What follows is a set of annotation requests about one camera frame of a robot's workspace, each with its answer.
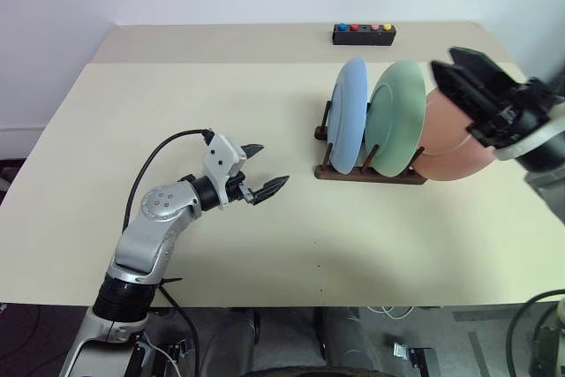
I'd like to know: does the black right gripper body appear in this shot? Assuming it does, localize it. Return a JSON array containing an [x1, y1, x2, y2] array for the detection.
[[466, 78, 558, 149]]

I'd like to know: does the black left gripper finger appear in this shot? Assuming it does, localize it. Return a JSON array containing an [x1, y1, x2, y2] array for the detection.
[[240, 143, 266, 162], [252, 175, 291, 207]]

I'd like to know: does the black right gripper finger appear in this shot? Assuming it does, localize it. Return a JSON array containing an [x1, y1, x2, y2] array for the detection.
[[430, 60, 505, 125], [448, 46, 516, 87]]

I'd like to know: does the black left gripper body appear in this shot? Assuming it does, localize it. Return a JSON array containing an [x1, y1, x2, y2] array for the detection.
[[225, 170, 258, 207]]

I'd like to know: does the pink-red plate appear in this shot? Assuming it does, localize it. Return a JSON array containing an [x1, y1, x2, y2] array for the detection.
[[412, 87, 498, 183]]

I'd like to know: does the dark wooden dish rack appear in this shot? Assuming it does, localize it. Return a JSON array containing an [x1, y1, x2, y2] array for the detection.
[[313, 100, 428, 186]]

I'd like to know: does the green plate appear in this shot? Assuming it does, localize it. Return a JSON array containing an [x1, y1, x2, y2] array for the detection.
[[364, 59, 427, 177]]

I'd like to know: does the blue plate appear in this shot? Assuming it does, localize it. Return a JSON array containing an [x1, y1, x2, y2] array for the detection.
[[329, 57, 370, 176]]

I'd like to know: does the black button box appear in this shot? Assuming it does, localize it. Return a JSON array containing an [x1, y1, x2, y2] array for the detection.
[[332, 22, 396, 47]]

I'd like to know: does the dark grey rounded shell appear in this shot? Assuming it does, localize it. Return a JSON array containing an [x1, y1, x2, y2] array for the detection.
[[313, 305, 381, 373]]

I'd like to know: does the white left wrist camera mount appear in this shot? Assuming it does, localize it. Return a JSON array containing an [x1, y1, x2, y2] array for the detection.
[[201, 132, 248, 210]]

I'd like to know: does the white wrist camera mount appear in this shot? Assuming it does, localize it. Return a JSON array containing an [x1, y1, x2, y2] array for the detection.
[[201, 132, 248, 210], [493, 101, 565, 162]]

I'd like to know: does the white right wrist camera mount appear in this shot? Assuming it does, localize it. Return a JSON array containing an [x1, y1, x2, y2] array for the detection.
[[493, 101, 565, 162]]

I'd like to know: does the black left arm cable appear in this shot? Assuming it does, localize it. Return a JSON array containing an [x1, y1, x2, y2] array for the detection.
[[123, 128, 216, 377]]

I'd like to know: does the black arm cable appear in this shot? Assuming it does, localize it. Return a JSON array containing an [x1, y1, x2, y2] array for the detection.
[[123, 128, 216, 377], [505, 289, 565, 377]]

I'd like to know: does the white cable under table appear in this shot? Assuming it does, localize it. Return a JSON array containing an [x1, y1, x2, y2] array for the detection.
[[365, 305, 417, 321]]

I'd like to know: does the thin white wire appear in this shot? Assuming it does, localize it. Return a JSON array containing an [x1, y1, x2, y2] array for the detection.
[[143, 340, 183, 377]]

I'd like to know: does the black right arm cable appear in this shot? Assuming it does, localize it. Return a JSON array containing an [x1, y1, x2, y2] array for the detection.
[[505, 289, 565, 377]]

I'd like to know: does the silver and black floor bracket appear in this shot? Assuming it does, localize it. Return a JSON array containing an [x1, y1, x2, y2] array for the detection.
[[391, 341, 439, 377]]

